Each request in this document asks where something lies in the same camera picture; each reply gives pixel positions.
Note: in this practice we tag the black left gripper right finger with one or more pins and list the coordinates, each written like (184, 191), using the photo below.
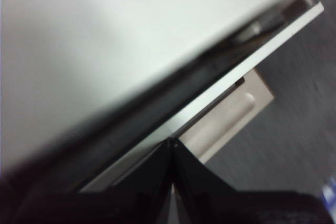
(223, 205)

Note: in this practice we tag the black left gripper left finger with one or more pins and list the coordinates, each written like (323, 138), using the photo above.
(118, 203)

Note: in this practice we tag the white Toshiba toaster oven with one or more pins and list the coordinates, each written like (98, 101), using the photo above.
(105, 24)

